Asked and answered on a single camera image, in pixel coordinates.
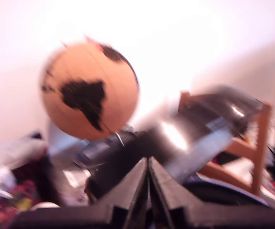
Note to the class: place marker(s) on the black rice cooker lid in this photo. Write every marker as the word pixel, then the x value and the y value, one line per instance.
pixel 199 124

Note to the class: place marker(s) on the black Philips rice cooker body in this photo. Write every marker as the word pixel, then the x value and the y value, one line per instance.
pixel 223 193

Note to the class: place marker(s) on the wooden chair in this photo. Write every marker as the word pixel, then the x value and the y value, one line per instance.
pixel 261 148

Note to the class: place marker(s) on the cork globe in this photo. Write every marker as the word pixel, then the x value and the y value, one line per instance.
pixel 89 95

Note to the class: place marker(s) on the colourful patterned cloth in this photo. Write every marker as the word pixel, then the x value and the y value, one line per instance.
pixel 13 202

